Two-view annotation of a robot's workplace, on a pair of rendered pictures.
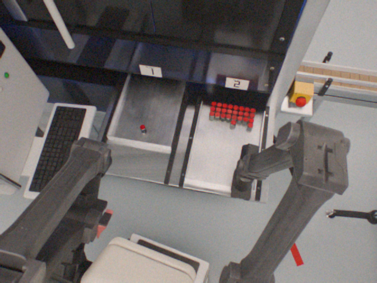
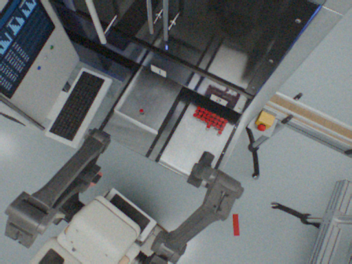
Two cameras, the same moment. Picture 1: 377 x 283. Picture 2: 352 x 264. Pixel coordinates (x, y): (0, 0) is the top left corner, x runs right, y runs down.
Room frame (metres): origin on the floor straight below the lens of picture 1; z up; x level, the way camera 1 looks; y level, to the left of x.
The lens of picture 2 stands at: (0.09, -0.08, 2.42)
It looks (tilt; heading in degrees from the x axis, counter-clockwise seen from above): 74 degrees down; 8
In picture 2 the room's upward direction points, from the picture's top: 6 degrees clockwise
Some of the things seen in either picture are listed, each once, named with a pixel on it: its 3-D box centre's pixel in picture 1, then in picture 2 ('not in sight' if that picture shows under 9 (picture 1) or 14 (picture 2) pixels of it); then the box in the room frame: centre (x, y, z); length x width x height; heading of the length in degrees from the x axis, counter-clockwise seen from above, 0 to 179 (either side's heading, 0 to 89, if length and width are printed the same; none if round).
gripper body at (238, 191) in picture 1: (243, 182); (197, 174); (0.31, -0.18, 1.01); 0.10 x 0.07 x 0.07; 166
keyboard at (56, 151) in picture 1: (58, 147); (77, 104); (0.57, 0.55, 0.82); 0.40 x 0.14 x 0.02; 170
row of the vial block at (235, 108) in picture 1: (232, 110); (211, 115); (0.65, -0.19, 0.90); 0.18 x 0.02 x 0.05; 75
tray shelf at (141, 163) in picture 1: (185, 131); (172, 121); (0.58, 0.01, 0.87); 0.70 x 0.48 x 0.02; 76
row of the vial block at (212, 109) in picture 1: (231, 114); (210, 119); (0.63, -0.18, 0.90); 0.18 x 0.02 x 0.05; 75
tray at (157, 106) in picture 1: (149, 106); (151, 94); (0.69, 0.15, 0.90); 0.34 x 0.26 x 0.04; 166
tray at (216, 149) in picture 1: (226, 144); (198, 141); (0.50, -0.15, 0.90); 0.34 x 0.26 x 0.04; 165
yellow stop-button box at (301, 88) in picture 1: (301, 91); (265, 119); (0.66, -0.45, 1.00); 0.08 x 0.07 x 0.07; 166
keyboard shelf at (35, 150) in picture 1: (53, 148); (73, 104); (0.57, 0.58, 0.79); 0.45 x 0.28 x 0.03; 170
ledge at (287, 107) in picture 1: (296, 100); (263, 121); (0.70, -0.47, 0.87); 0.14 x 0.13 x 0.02; 166
